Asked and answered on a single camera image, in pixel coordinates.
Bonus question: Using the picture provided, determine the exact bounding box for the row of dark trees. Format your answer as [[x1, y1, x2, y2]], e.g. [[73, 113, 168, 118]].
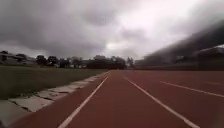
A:
[[35, 54, 136, 70]]

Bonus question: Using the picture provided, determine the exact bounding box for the red running track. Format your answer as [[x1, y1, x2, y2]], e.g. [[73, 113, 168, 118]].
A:
[[7, 69, 224, 128]]

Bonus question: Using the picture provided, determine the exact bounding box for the green grass field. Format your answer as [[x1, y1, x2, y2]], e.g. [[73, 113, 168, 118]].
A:
[[0, 65, 108, 101]]

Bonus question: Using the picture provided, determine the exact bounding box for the grandstand building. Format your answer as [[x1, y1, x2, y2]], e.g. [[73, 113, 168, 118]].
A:
[[134, 20, 224, 71]]

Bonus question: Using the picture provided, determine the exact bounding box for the grey concrete slab kerb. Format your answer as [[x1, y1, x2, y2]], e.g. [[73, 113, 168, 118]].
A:
[[0, 70, 110, 128]]

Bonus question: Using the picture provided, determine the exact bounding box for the low building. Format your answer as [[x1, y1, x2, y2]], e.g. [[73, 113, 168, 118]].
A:
[[0, 50, 38, 67]]

